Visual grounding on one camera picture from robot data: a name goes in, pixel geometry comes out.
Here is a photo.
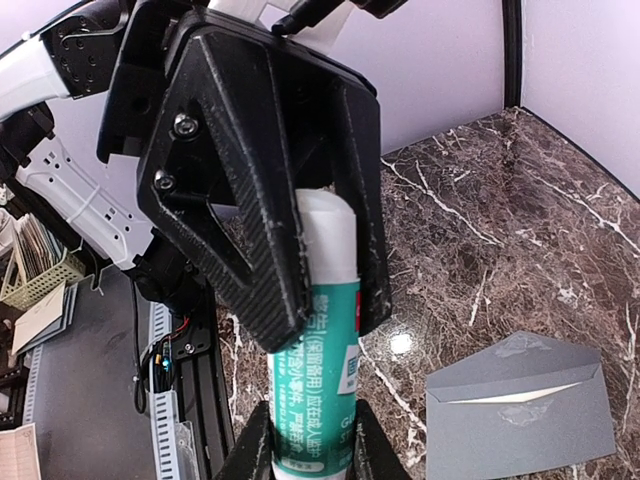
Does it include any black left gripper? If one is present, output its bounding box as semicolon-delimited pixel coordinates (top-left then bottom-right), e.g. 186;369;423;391
97;1;378;353

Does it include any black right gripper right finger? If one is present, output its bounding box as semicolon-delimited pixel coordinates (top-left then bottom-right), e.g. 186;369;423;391
352;399;410;480

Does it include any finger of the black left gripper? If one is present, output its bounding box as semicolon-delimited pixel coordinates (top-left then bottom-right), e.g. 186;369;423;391
299;80;392;336

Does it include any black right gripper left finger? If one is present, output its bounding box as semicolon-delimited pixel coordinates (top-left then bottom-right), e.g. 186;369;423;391
214;401;273;480

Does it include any green and white glue stick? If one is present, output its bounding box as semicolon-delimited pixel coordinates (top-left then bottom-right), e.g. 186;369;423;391
267;189;360;479

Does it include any grey paper envelope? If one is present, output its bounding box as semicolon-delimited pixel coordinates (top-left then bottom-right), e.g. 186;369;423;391
426;331;616;479

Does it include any beige ornate letter paper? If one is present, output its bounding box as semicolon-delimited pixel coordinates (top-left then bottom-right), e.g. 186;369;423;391
451;382;581;404

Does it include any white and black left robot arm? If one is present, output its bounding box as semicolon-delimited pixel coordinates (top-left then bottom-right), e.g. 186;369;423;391
1;1;392;353

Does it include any green plastic basket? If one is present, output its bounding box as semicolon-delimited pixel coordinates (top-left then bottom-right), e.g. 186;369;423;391
1;214;85;311

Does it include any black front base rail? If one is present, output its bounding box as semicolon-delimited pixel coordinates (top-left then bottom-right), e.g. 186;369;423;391
174;285;235;479

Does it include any white slotted cable duct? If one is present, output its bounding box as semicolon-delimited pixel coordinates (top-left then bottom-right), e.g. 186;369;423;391
24;298;182;479

